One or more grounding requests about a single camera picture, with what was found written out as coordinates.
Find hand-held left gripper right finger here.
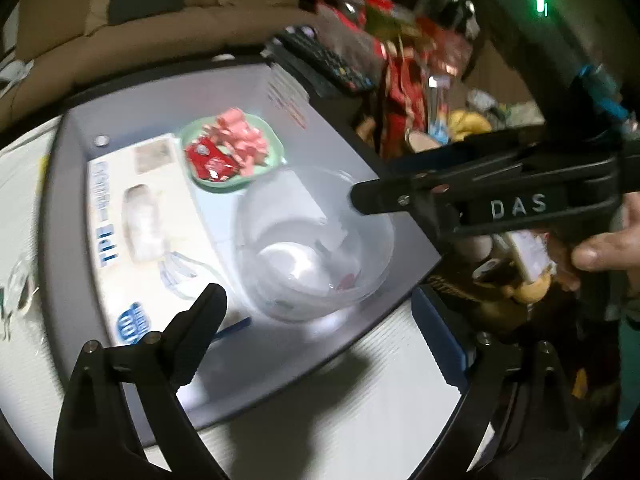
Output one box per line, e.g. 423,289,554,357
410,285,586,480

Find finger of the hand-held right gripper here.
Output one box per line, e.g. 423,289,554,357
382,124,621,178
350,157,618,216

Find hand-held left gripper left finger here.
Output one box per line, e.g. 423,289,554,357
54,282,230,480

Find grey box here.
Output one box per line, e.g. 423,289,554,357
37,57,443,448

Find clear plastic bucket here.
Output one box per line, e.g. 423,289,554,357
235,166,396,323

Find green dish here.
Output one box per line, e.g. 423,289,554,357
179,112,287,195

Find red snack packet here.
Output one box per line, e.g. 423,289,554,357
184,136,238,183

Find pink candies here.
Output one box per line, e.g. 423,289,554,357
207,107,268,178

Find person's right hand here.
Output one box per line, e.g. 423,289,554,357
547,195,640,321

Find bunch of bananas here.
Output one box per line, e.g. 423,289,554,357
447,110,493,136

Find brown and yellow object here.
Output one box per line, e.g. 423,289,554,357
430,255,556,311

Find pile of colourful packages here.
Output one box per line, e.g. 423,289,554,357
315,0,476,161

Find white printed carton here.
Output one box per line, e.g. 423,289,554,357
87,132,251,348

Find black remote control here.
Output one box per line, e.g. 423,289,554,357
262,25,376,98

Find brown sofa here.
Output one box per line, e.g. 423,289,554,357
0,0,321,126

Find white garment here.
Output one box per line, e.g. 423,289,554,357
0,57,36,86

